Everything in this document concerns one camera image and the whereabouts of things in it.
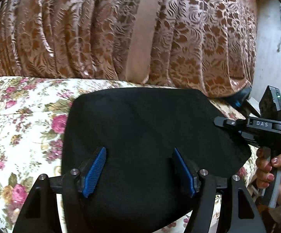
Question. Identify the floral bed sheet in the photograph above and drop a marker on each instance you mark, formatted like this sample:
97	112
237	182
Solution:
33	115

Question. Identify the black pants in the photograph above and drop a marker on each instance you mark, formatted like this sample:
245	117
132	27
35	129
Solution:
140	188

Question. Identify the brown floral curtain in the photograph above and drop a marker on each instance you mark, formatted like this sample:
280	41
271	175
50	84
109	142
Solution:
208	45

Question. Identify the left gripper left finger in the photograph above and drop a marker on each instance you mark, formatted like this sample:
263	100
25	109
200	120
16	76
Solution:
40	212

